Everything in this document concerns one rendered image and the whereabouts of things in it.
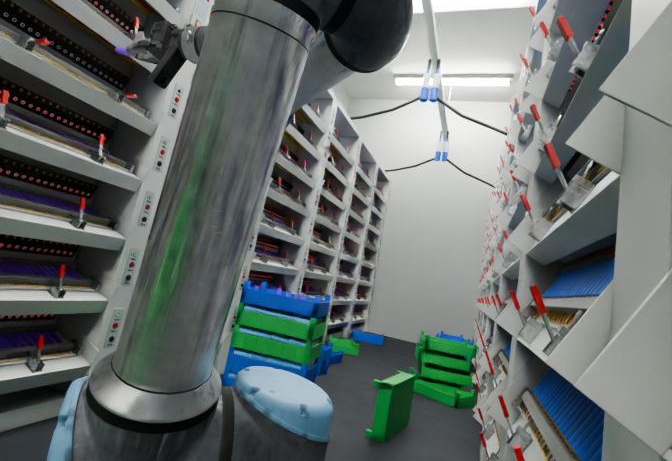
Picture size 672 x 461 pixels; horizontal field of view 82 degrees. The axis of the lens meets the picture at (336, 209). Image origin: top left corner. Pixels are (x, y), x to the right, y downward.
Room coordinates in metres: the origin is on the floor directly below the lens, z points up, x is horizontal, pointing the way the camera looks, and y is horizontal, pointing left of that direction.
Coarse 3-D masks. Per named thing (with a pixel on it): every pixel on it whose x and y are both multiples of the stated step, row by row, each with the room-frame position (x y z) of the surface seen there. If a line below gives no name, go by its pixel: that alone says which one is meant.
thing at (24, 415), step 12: (0, 396) 1.22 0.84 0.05; (12, 396) 1.23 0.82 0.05; (24, 396) 1.24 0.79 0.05; (36, 396) 1.26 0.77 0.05; (48, 396) 1.27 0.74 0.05; (60, 396) 1.29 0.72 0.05; (0, 408) 1.15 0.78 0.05; (12, 408) 1.16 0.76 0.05; (24, 408) 1.18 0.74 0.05; (36, 408) 1.21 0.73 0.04; (48, 408) 1.24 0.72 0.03; (60, 408) 1.28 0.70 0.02; (0, 420) 1.12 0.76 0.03; (12, 420) 1.15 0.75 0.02; (24, 420) 1.19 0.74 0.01; (36, 420) 1.22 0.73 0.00
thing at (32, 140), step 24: (0, 96) 1.01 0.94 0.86; (24, 96) 1.05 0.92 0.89; (0, 120) 0.91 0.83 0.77; (24, 120) 1.04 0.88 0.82; (48, 120) 1.13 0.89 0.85; (72, 120) 1.19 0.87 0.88; (0, 144) 0.91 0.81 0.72; (24, 144) 0.95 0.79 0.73; (48, 144) 1.01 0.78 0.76; (72, 144) 1.12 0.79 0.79; (96, 144) 1.29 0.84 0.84; (72, 168) 1.08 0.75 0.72; (96, 168) 1.14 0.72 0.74; (120, 168) 1.26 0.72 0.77; (144, 168) 1.29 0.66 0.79
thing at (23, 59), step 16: (16, 32) 1.00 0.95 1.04; (0, 48) 0.85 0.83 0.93; (16, 48) 0.87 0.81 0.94; (48, 48) 1.07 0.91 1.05; (16, 64) 0.89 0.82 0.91; (32, 64) 0.92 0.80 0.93; (48, 64) 0.94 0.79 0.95; (48, 80) 0.96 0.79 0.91; (64, 80) 0.99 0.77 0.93; (96, 80) 1.23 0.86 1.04; (80, 96) 1.05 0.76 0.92; (96, 96) 1.08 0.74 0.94; (112, 112) 1.14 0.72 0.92; (128, 112) 1.18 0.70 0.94; (160, 112) 1.29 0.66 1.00; (144, 128) 1.26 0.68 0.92
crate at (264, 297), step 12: (252, 288) 1.59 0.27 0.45; (264, 288) 1.68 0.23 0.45; (240, 300) 1.50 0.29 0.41; (252, 300) 1.49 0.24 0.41; (264, 300) 1.48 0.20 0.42; (276, 300) 1.47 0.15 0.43; (288, 300) 1.46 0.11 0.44; (300, 300) 1.45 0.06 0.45; (312, 300) 1.65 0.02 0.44; (324, 300) 1.63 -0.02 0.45; (288, 312) 1.46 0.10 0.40; (300, 312) 1.45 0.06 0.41; (312, 312) 1.44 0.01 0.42; (324, 312) 1.56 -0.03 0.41
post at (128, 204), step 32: (192, 0) 1.29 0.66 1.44; (192, 64) 1.36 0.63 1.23; (160, 96) 1.30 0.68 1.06; (128, 128) 1.34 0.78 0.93; (160, 128) 1.31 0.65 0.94; (96, 192) 1.36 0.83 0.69; (128, 192) 1.31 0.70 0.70; (160, 192) 1.38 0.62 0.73; (96, 256) 1.33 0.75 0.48; (128, 256) 1.32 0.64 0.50; (128, 288) 1.35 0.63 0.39; (96, 320) 1.30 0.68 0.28; (64, 384) 1.32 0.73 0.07
